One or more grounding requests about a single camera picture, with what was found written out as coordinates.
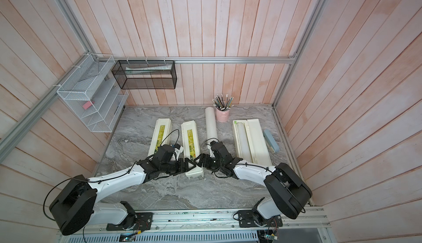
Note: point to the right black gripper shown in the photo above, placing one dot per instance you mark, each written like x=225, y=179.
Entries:
x=203, y=162

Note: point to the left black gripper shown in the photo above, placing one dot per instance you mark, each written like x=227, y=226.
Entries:
x=182, y=168

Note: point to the cream dispenser lid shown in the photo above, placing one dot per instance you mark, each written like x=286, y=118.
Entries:
x=192, y=149
x=257, y=144

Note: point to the thick plastic wrap roll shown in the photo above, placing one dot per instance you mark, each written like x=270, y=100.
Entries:
x=211, y=129

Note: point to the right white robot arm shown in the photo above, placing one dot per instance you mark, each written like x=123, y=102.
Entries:
x=289, y=194

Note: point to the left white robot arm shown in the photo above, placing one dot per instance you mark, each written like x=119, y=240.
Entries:
x=79, y=203

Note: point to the far left cream dispenser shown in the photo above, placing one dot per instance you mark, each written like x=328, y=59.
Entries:
x=160, y=135

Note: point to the pink pencil cup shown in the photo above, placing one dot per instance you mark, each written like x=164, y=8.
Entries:
x=222, y=116

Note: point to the bundle of pencils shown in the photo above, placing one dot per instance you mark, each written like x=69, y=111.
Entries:
x=223, y=103

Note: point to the blue stapler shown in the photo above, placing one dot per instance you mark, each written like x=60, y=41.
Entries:
x=270, y=141

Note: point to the pink eraser block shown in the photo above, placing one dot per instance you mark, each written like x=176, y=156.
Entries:
x=87, y=105

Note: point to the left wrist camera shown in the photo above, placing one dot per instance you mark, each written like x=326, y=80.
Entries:
x=178, y=150

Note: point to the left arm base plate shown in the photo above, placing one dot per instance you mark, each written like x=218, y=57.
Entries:
x=133, y=222

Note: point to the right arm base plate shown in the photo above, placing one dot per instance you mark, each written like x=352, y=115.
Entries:
x=251, y=219

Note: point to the aluminium front rail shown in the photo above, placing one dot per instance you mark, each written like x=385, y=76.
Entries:
x=166, y=221

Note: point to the black wire basket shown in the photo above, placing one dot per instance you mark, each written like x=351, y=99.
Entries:
x=145, y=74

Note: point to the white wire shelf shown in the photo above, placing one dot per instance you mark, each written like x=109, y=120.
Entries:
x=90, y=81

